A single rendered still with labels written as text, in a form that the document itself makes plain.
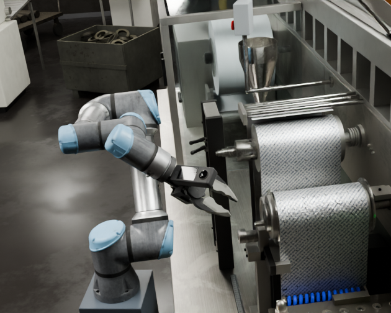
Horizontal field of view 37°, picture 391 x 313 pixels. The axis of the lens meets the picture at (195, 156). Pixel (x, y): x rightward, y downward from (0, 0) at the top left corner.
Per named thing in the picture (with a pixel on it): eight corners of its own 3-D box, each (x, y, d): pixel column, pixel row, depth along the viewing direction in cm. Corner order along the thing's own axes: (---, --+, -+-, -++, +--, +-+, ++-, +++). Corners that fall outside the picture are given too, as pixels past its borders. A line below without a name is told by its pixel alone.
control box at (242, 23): (234, 30, 195) (232, -1, 191) (254, 30, 193) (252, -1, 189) (229, 36, 189) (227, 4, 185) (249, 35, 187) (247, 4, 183)
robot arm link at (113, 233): (94, 254, 193) (87, 219, 187) (135, 249, 193) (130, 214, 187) (92, 277, 182) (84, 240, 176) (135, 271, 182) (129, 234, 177)
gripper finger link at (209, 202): (222, 217, 155) (196, 195, 152) (234, 214, 150) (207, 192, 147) (216, 226, 153) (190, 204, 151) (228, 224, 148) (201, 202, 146)
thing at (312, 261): (281, 299, 161) (279, 242, 153) (365, 287, 162) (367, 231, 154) (281, 300, 161) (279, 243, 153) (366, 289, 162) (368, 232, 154)
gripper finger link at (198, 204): (216, 203, 150) (192, 182, 148) (220, 202, 148) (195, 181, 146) (208, 217, 148) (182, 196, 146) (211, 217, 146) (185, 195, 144)
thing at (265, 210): (267, 215, 151) (267, 237, 155) (275, 214, 151) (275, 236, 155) (262, 197, 158) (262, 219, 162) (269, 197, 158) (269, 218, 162)
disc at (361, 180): (354, 215, 167) (355, 168, 161) (356, 214, 167) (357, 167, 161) (373, 243, 154) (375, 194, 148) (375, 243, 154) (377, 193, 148)
